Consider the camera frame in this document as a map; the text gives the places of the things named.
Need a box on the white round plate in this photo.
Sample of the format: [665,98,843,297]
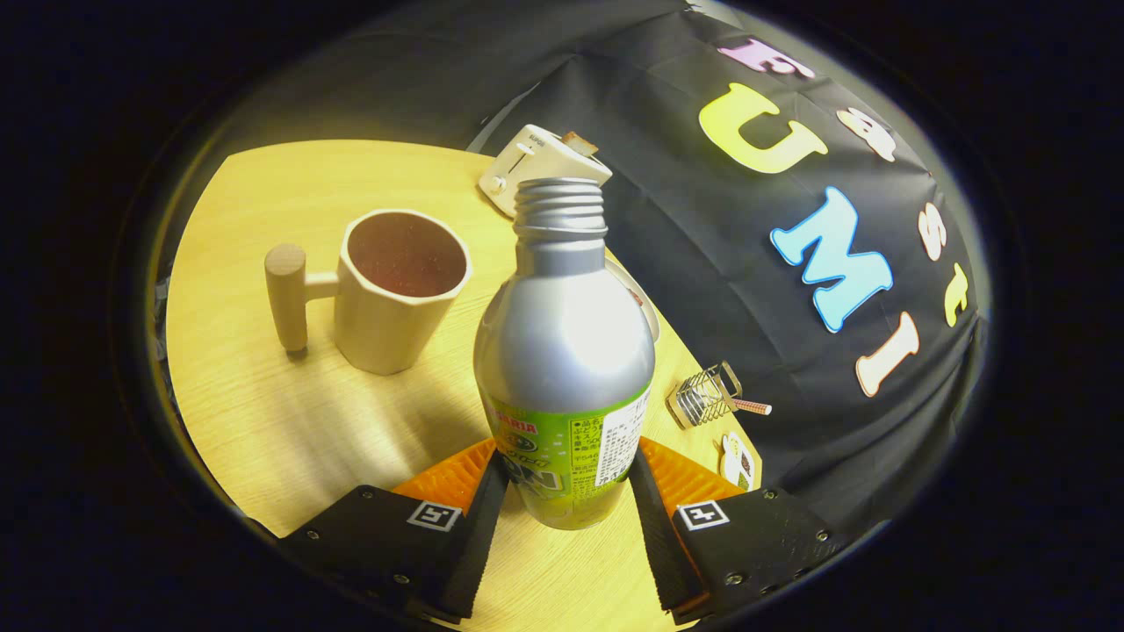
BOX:
[604,255,661,343]

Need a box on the metal wire holder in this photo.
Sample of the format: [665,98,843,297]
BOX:
[666,361,744,429]

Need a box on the silver bottle with green label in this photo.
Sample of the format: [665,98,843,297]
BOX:
[474,178,657,530]

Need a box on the white divided dish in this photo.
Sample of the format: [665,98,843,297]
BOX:
[719,431,763,491]

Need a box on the white toaster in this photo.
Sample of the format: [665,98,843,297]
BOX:
[479,124,613,218]

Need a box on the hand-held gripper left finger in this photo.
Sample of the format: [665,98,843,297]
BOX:
[279,437,512,626]

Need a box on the wooden table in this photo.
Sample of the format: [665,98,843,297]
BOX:
[165,139,765,632]

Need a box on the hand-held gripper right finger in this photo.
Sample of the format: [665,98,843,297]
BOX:
[627,436,848,626]

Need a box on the beige cup with handle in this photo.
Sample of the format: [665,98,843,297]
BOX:
[264,209,473,377]

